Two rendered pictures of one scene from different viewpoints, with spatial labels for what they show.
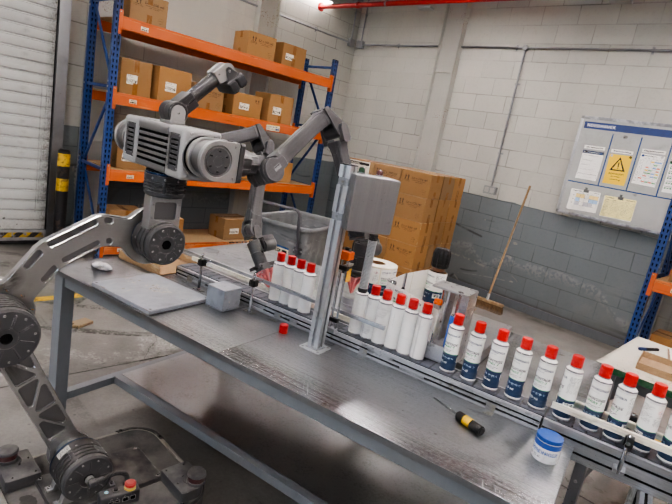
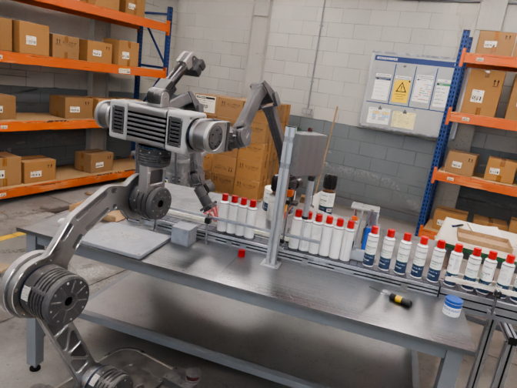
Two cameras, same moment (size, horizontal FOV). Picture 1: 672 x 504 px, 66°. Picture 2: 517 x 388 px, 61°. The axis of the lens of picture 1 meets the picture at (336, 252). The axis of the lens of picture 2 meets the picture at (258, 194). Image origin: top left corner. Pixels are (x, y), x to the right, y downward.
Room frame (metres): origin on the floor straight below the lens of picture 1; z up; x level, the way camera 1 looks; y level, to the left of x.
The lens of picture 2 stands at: (-0.12, 0.62, 1.68)
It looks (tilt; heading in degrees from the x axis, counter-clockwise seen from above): 15 degrees down; 345
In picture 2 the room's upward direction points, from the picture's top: 8 degrees clockwise
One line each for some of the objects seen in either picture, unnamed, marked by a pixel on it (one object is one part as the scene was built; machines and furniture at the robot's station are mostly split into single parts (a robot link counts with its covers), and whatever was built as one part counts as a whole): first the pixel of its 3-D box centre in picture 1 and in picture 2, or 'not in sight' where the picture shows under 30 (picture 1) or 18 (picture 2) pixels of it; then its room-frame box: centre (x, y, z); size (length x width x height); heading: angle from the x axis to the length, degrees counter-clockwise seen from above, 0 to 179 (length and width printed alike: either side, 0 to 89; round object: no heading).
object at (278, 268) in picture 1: (278, 276); (223, 212); (2.04, 0.22, 0.98); 0.05 x 0.05 x 0.20
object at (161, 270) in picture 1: (161, 259); (106, 208); (2.40, 0.83, 0.85); 0.30 x 0.26 x 0.04; 59
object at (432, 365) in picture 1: (328, 327); (271, 246); (1.90, -0.03, 0.86); 1.65 x 0.08 x 0.04; 59
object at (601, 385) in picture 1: (597, 397); (472, 269); (1.42, -0.84, 0.98); 0.05 x 0.05 x 0.20
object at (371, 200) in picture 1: (367, 203); (304, 153); (1.77, -0.08, 1.38); 0.17 x 0.10 x 0.19; 114
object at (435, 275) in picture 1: (436, 277); (327, 196); (2.32, -0.48, 1.04); 0.09 x 0.09 x 0.29
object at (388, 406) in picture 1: (327, 316); (258, 237); (2.13, -0.02, 0.82); 2.10 x 1.31 x 0.02; 59
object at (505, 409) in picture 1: (328, 328); (271, 247); (1.90, -0.03, 0.85); 1.65 x 0.11 x 0.05; 59
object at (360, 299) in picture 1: (359, 307); (296, 229); (1.84, -0.12, 0.98); 0.05 x 0.05 x 0.20
